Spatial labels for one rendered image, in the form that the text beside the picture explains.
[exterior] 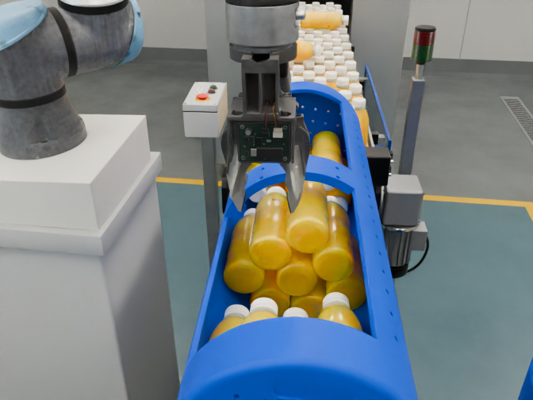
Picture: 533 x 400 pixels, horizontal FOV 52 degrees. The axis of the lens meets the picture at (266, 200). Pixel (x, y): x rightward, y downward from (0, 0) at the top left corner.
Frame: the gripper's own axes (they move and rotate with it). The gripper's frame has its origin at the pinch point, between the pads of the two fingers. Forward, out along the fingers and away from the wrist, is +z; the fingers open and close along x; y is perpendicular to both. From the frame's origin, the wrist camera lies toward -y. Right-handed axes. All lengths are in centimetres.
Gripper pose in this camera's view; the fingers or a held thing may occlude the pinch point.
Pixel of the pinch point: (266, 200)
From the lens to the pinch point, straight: 68.7
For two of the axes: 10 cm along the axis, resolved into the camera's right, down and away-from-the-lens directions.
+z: 0.1, 8.7, 4.9
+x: 10.0, 0.2, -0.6
